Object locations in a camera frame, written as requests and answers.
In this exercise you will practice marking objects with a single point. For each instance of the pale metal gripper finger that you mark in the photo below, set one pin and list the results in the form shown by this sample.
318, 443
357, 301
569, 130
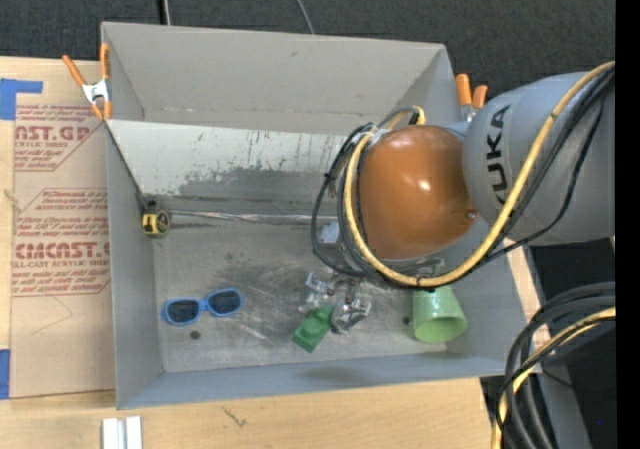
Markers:
356, 309
315, 284

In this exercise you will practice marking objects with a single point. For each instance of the green toy block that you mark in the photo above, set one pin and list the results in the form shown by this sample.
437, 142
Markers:
312, 332

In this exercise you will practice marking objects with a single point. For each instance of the grey metal bin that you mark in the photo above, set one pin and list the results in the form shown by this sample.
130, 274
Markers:
260, 267

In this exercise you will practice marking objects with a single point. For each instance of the light green cup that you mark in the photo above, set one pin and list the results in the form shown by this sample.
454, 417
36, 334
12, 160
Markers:
437, 319

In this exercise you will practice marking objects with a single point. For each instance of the blue sunglasses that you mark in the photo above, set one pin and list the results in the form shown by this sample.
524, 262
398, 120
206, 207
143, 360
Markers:
220, 302

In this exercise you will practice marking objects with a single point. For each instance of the yellow and black tape measure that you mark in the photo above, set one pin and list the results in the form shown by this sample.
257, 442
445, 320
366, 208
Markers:
152, 223

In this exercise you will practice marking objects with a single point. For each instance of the brown cardboard board red print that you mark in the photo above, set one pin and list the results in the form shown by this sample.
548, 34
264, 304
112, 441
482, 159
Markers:
60, 317

